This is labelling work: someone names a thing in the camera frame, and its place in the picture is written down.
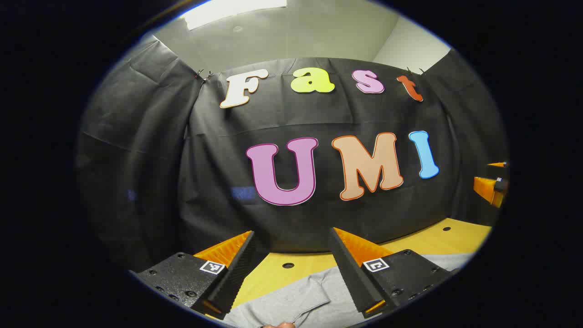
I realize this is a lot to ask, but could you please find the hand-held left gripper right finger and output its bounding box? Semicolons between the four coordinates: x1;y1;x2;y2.
328;227;458;319

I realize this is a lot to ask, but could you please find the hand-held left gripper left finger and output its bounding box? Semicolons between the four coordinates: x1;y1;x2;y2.
129;230;269;320

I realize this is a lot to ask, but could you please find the grey sweatshirt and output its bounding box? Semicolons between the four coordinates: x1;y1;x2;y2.
223;253;474;328

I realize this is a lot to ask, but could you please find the black backdrop cloth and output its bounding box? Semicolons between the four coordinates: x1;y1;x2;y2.
75;34;508;274

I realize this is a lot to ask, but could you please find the ceiling light panel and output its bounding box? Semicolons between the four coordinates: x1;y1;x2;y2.
181;0;288;31

